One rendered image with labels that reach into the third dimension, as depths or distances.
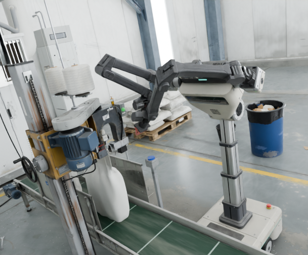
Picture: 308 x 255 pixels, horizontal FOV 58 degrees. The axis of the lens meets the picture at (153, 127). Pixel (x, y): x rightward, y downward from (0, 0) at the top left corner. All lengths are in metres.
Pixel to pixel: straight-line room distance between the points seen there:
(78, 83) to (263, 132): 2.63
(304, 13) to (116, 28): 5.31
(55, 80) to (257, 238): 1.79
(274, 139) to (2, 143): 3.77
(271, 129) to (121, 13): 5.07
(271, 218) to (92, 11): 5.84
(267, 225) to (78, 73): 1.77
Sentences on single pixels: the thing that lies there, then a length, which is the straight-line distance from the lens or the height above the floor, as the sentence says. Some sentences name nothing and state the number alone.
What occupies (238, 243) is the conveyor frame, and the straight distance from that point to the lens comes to 2.04.
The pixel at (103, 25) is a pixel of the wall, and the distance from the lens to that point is 7.14.
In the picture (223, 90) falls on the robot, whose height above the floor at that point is 1.40.
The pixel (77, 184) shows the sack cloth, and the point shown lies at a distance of 2.94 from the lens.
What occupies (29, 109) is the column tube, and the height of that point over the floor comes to 1.49.
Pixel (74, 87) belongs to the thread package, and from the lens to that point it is 1.69.
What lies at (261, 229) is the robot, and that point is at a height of 0.26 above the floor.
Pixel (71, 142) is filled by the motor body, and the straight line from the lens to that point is 1.69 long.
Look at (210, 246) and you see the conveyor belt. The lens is 2.08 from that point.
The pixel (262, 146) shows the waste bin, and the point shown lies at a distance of 3.83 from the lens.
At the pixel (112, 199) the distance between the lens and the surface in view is 2.30.
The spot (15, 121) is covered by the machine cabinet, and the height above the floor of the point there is 0.88.
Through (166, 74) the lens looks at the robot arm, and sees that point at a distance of 1.32.
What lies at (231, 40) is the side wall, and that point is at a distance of 10.36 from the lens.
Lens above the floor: 1.81
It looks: 19 degrees down
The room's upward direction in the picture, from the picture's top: 11 degrees counter-clockwise
